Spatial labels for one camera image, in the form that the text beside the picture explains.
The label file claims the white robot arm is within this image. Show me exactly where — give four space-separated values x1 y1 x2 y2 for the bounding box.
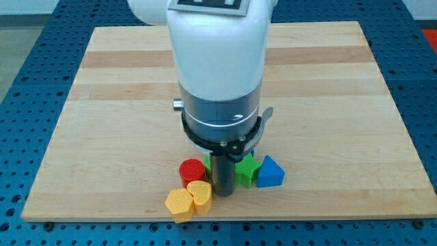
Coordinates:
128 0 277 137

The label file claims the green circle block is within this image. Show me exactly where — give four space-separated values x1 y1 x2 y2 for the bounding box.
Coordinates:
203 155 212 182

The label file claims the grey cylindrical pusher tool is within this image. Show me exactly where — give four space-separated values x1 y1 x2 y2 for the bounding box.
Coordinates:
210 155 236 197

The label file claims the green star block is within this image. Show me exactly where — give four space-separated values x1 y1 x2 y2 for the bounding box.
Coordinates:
235 153 262 189

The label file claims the red cylinder block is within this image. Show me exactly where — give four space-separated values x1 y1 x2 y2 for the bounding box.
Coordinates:
179 159 206 188

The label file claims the yellow heart block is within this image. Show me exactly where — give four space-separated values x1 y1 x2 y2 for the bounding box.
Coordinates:
187 180 212 215

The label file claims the blue triangle block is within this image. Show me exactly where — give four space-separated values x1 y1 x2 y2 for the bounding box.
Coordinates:
257 155 285 187

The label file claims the yellow hexagon block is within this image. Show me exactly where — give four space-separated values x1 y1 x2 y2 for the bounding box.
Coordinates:
165 188 195 223

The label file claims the wooden board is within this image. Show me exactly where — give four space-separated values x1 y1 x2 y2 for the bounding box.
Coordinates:
21 21 436 222

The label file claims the fiducial marker plate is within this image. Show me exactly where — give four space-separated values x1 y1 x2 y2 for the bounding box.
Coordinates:
168 0 250 16

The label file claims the black clamp ring with lever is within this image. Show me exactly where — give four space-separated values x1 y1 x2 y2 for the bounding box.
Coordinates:
180 106 274 163

